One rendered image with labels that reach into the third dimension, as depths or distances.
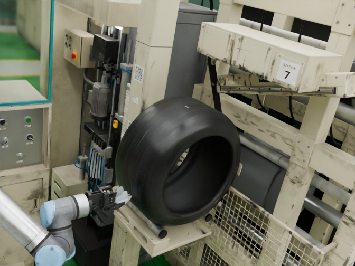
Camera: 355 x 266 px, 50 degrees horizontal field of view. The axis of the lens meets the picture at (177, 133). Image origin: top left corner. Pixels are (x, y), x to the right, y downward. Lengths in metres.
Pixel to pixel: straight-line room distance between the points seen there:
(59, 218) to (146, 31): 0.88
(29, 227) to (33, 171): 0.82
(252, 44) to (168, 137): 0.52
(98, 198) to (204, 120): 0.53
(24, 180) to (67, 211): 0.73
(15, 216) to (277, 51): 1.12
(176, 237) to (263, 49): 0.97
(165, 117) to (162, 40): 0.39
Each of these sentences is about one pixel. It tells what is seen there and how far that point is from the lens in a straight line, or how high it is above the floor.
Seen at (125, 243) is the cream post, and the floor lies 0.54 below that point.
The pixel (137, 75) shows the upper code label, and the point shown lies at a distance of 1.85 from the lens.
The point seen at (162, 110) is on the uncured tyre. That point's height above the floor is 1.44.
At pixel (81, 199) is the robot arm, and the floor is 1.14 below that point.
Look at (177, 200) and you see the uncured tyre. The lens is 1.99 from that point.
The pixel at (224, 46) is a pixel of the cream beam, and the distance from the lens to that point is 1.77.
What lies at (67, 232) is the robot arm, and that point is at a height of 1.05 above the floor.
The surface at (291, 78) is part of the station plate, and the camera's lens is 1.54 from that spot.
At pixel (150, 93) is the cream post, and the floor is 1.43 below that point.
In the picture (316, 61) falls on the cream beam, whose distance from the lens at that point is 1.56.
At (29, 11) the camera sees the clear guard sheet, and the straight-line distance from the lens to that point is 1.91.
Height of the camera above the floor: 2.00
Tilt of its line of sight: 23 degrees down
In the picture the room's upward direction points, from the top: 10 degrees clockwise
